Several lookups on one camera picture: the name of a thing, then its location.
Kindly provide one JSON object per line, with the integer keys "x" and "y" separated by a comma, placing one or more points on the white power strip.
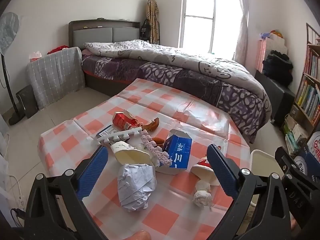
{"x": 21, "y": 200}

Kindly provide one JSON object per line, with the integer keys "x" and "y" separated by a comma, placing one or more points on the stack of magazines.
{"x": 293, "y": 135}

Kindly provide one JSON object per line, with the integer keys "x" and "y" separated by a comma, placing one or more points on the white paper ball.
{"x": 136, "y": 185}

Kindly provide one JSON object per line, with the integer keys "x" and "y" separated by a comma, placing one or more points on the black hanging bag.
{"x": 145, "y": 31}

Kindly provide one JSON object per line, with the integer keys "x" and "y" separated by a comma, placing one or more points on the orange sausage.
{"x": 158, "y": 141}

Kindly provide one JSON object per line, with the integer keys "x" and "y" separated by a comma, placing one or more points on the small tissue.
{"x": 201, "y": 196}

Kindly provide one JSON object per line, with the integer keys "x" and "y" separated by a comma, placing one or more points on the pink foam boards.
{"x": 261, "y": 52}

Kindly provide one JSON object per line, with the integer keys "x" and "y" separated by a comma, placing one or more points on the crushed cream paper cup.
{"x": 130, "y": 155}

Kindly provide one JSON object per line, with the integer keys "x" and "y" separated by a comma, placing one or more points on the standing fan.
{"x": 7, "y": 32}

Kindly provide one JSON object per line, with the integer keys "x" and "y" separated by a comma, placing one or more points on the grey checked covered cabinet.
{"x": 55, "y": 75}

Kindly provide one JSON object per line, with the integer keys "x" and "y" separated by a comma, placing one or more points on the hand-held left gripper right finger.
{"x": 222, "y": 170}

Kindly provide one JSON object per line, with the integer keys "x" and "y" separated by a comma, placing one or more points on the plaid coat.
{"x": 153, "y": 20}

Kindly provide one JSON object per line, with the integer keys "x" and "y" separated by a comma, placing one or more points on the window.
{"x": 200, "y": 17}

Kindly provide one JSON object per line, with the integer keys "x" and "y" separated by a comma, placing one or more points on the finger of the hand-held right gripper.
{"x": 285, "y": 160}

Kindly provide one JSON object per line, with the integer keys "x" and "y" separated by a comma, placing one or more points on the wooden bookshelf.
{"x": 310, "y": 47}

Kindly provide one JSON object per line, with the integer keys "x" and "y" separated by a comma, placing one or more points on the pile of black clothes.
{"x": 277, "y": 65}

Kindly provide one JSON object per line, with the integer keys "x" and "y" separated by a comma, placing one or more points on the white notched foam strip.
{"x": 117, "y": 136}

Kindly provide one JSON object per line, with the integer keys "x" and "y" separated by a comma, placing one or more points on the row of books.
{"x": 308, "y": 97}

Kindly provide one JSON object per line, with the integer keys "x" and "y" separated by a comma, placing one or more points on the dark wooden bed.
{"x": 100, "y": 32}

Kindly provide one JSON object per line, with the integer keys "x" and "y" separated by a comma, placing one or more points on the grey cartoon print duvet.
{"x": 175, "y": 55}

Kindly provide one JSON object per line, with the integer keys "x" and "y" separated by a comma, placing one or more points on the blue labelled box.
{"x": 107, "y": 131}

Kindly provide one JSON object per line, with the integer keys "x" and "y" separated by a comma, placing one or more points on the black box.
{"x": 26, "y": 100}

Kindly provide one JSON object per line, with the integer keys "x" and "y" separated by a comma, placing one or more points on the crushed red carton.
{"x": 122, "y": 121}

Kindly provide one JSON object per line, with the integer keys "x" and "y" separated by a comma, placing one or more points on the purple patterned bedsheet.
{"x": 187, "y": 80}

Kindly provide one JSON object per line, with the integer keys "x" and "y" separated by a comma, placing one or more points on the red and white paper cup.
{"x": 203, "y": 171}

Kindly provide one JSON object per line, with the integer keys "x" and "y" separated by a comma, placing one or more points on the black storage ottoman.
{"x": 275, "y": 97}

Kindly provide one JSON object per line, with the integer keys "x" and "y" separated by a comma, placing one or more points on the pink checked tablecloth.
{"x": 175, "y": 105}

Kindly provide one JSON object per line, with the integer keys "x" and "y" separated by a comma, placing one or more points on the person's left hand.
{"x": 140, "y": 235}

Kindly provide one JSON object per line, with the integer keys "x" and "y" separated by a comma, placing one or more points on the brown banana peel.
{"x": 152, "y": 125}

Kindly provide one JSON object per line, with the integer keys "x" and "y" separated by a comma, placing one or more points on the red cloth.
{"x": 57, "y": 50}

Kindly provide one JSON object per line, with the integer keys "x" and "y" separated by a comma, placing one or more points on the white curtain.
{"x": 242, "y": 30}

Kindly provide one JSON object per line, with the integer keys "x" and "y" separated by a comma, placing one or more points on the pink tissue box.
{"x": 35, "y": 57}

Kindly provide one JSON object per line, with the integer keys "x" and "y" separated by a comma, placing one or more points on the blue carton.
{"x": 178, "y": 152}

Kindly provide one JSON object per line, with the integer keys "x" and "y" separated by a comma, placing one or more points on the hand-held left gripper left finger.
{"x": 92, "y": 170}

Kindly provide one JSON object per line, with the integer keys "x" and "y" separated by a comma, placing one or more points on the red and white printed box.
{"x": 315, "y": 142}

